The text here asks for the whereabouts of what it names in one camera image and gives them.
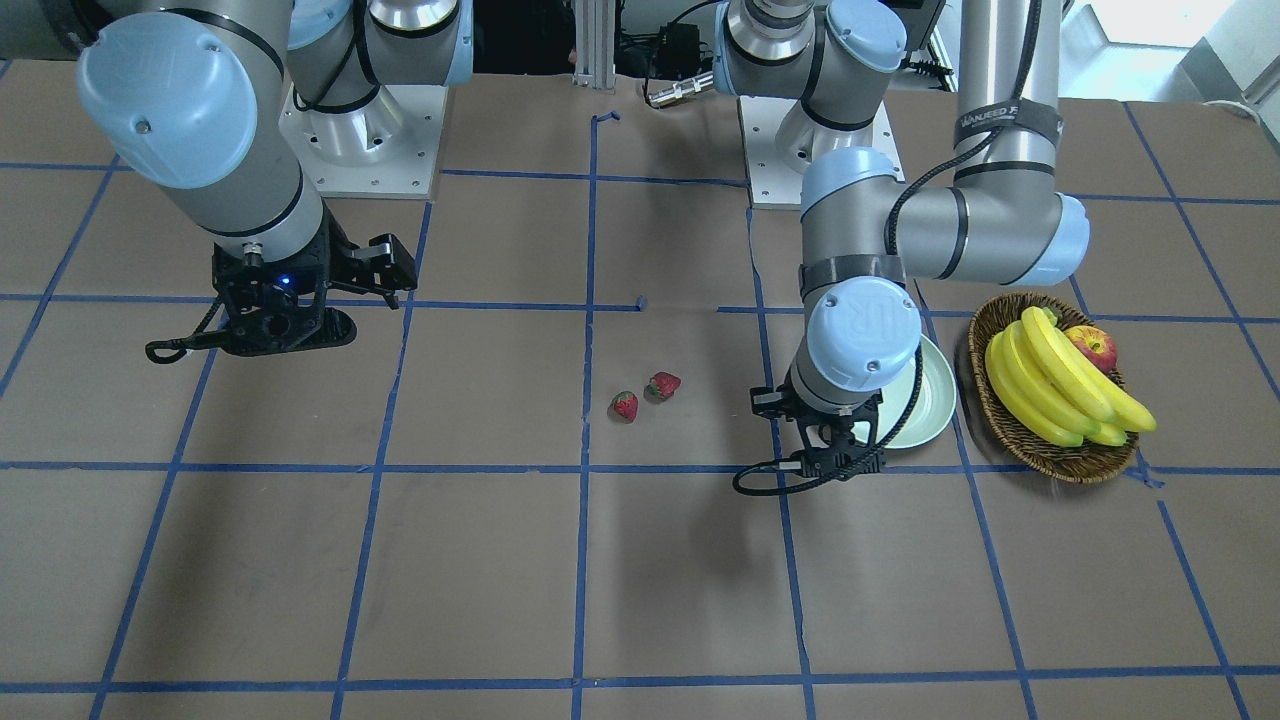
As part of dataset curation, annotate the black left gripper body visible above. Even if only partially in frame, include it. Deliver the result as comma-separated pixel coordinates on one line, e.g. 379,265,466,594
780,392,884,479

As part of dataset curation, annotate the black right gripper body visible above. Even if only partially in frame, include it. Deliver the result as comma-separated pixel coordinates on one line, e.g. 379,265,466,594
211,211,357,357

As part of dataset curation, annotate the red strawberry two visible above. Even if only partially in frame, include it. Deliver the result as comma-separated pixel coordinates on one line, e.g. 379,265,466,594
645,372,684,402

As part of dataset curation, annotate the red strawberry three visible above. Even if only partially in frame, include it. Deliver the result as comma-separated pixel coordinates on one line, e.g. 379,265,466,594
611,389,639,424

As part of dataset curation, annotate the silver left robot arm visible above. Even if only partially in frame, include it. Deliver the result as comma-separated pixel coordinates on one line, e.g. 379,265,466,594
713,1,1091,488

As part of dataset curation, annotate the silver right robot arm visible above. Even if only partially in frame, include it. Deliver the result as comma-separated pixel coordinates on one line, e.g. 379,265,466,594
73,1,474,364

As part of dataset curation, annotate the pale green plate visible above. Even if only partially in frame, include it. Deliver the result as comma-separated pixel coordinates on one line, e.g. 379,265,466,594
876,334,957,448

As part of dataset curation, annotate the yellow banana bunch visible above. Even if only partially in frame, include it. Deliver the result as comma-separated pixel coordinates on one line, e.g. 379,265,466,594
983,305,1158,448

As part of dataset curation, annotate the woven wicker basket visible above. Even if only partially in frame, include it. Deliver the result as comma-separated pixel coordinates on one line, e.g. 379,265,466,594
966,292,1157,483

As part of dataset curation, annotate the red yellow apple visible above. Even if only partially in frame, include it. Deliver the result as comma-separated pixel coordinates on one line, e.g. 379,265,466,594
1064,325,1117,374

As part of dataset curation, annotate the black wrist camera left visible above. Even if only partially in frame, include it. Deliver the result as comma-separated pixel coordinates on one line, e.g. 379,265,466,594
750,387,794,420

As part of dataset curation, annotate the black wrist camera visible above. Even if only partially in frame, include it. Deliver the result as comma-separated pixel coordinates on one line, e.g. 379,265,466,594
750,387,794,420
329,233,419,310

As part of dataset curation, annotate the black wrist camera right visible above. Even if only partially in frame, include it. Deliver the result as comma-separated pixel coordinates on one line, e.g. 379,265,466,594
329,233,419,310

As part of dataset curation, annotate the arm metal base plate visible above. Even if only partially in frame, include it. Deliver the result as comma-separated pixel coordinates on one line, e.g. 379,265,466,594
278,85,451,200
737,96,905,211

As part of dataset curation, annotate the aluminium frame post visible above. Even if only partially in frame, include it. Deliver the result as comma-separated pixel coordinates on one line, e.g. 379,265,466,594
572,0,620,94

